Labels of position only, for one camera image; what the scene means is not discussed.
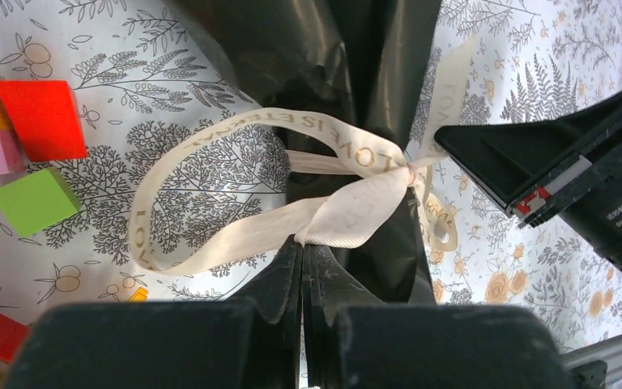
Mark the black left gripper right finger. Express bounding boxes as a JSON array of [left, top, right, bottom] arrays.
[[304, 246, 574, 388]]

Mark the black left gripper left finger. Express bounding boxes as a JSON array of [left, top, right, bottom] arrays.
[[3, 238, 303, 388]]

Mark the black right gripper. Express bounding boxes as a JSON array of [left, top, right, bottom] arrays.
[[434, 91, 622, 272]]

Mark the cream ribbon with gold text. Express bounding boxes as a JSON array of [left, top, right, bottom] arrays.
[[128, 37, 478, 276]]

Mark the peach flower bouquet black wrap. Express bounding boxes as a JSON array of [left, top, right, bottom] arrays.
[[164, 1, 442, 305]]

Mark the green toy block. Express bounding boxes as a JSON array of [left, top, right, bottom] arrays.
[[0, 167, 81, 237]]

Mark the red toy block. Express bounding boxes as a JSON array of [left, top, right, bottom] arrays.
[[0, 80, 87, 162]]

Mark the aluminium frame rail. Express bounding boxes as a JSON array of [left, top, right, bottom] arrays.
[[561, 335, 622, 388]]

